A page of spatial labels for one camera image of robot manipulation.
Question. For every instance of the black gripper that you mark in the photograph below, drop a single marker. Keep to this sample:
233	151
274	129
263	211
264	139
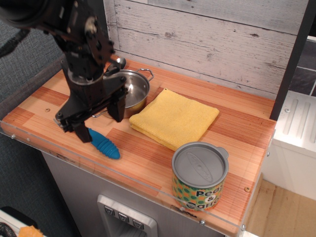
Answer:
87	98

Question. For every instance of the blue handled fork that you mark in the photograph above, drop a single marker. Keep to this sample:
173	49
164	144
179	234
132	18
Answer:
102	144

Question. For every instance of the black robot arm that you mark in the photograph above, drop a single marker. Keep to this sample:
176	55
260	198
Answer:
75	28

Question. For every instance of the yellow folded cloth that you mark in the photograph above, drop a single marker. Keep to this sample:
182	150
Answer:
174	120

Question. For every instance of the stainless steel pot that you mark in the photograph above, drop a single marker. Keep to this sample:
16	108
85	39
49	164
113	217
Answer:
138	87

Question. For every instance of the grey dispenser panel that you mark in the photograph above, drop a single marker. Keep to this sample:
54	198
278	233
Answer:
120	220

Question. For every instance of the peas and carrots can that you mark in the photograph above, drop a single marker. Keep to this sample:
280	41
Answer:
199	173

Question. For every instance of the orange black object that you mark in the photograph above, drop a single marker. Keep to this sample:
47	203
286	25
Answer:
14	223

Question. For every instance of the white toy sink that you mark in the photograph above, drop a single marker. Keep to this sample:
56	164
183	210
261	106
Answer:
290	162

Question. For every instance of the red handled spoon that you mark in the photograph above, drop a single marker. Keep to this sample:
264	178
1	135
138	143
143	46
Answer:
119	63

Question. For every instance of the dark right post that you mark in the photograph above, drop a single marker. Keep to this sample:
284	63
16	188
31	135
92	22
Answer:
298	47

